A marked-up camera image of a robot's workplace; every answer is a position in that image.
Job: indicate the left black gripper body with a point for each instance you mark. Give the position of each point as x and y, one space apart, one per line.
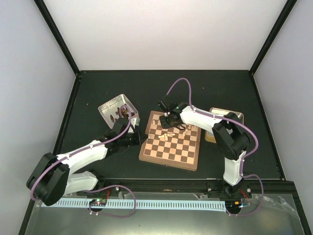
135 141

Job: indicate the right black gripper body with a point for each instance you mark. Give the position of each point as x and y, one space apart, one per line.
169 123

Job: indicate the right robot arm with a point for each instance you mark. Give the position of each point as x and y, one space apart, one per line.
230 137

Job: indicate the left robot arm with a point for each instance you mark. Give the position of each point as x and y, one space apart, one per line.
58 175

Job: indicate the pile of light chess pieces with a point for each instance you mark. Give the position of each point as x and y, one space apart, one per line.
190 133

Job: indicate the wooden chess board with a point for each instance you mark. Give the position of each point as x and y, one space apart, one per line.
177 153

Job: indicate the pile of dark chess pieces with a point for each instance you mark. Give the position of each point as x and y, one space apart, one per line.
121 112

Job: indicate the small circuit board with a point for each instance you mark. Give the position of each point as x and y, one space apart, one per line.
98 202

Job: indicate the pink embossed tin box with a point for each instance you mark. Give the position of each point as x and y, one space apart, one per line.
109 107

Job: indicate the yellow tin box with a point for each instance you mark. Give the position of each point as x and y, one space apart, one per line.
209 137

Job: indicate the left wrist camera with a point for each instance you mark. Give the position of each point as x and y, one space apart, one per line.
137 122

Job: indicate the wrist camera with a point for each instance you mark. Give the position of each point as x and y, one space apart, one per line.
167 104
137 122

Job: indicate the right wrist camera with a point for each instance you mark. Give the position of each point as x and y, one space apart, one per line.
167 104

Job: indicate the light blue slotted cable duct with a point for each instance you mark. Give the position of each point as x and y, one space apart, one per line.
218 206

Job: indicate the black frame post right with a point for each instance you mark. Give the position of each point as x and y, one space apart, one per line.
281 19

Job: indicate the black frame post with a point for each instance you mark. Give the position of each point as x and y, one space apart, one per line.
281 19
43 9

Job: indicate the black frame post left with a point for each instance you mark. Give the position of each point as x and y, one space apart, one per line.
43 9

